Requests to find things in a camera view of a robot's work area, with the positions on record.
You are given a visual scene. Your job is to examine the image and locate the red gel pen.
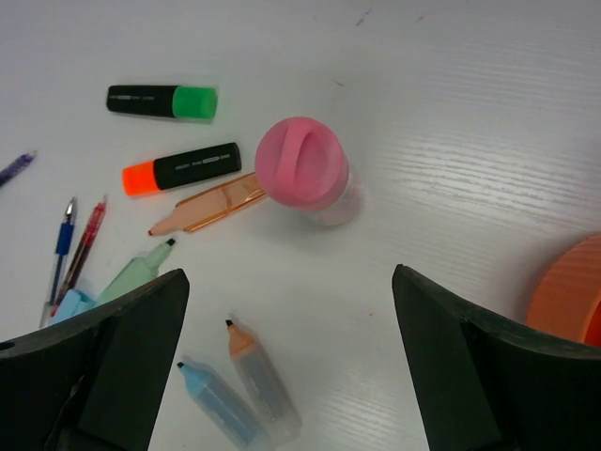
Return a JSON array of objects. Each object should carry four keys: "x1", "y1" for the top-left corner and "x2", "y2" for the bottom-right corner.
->
[{"x1": 51, "y1": 194, "x2": 108, "y2": 317}]

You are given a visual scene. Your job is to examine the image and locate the peach translucent marker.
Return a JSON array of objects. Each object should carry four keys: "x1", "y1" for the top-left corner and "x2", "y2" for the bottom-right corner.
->
[{"x1": 148, "y1": 173, "x2": 267, "y2": 236}]

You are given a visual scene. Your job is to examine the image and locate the blue tip clear highlighter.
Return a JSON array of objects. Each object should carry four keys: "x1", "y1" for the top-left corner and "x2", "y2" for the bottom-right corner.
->
[{"x1": 177, "y1": 361, "x2": 274, "y2": 451}]

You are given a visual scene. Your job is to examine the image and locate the orange tip clear highlighter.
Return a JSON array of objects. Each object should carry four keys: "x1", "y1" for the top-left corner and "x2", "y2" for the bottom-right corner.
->
[{"x1": 225, "y1": 319, "x2": 301, "y2": 445}]

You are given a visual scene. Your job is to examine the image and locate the green cap black highlighter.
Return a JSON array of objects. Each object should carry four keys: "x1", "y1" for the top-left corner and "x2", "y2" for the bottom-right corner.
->
[{"x1": 106, "y1": 85, "x2": 218, "y2": 120}]

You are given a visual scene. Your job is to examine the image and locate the light blue marker cap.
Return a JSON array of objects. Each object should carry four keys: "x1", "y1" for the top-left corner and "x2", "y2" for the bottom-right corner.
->
[{"x1": 49, "y1": 288, "x2": 97, "y2": 325}]

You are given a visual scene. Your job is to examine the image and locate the orange cap black highlighter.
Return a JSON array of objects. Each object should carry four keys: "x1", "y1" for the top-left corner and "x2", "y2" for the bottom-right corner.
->
[{"x1": 121, "y1": 143, "x2": 241, "y2": 196}]

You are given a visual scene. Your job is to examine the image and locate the orange round organizer container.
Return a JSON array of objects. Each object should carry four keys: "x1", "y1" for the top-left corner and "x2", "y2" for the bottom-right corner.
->
[{"x1": 526, "y1": 233, "x2": 600, "y2": 347}]

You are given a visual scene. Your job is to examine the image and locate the mint green highlighter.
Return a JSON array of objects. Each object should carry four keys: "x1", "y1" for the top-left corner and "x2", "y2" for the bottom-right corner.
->
[{"x1": 96, "y1": 239, "x2": 176, "y2": 305}]

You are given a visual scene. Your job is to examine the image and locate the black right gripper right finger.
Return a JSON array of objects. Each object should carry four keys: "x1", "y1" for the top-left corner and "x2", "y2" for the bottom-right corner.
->
[{"x1": 392, "y1": 265, "x2": 600, "y2": 450}]

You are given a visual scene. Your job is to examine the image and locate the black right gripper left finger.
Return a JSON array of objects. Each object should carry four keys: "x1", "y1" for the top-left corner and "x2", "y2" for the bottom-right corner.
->
[{"x1": 1, "y1": 269, "x2": 190, "y2": 450}]

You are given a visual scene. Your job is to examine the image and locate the blue ballpoint pen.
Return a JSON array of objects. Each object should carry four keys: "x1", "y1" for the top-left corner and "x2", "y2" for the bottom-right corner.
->
[{"x1": 39, "y1": 197, "x2": 77, "y2": 329}]

